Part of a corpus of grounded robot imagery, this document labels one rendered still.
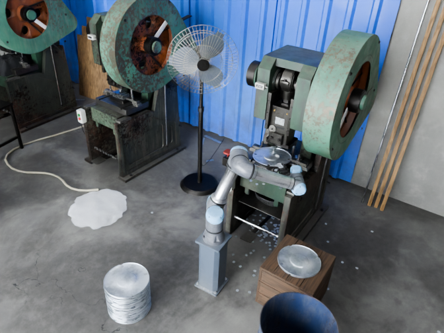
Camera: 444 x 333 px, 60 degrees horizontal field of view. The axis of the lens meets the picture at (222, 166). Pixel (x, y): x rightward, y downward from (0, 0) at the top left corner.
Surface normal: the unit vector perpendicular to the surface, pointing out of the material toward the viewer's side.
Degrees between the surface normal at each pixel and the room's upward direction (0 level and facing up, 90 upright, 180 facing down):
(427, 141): 90
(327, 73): 55
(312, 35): 90
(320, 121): 92
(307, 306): 88
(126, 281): 0
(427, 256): 0
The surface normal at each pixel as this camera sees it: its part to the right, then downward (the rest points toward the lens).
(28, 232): 0.05, -0.84
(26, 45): 0.85, 0.32
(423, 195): -0.56, 0.42
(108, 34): -0.53, 0.06
